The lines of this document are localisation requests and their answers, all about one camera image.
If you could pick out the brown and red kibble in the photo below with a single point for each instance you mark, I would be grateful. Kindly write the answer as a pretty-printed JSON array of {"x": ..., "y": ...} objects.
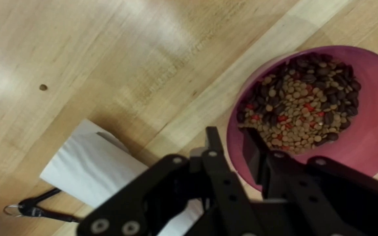
[{"x": 302, "y": 105}]

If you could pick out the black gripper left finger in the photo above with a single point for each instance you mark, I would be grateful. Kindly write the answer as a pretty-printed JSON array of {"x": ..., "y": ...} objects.
[{"x": 176, "y": 197}]

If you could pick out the purple plastic bowl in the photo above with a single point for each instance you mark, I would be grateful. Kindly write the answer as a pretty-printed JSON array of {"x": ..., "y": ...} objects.
[{"x": 377, "y": 118}]

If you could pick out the white paper towel roll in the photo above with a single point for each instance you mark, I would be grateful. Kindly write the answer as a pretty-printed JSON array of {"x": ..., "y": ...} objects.
[{"x": 92, "y": 165}]

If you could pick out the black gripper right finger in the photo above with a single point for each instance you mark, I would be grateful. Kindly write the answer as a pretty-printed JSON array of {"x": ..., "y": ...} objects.
[{"x": 320, "y": 197}]

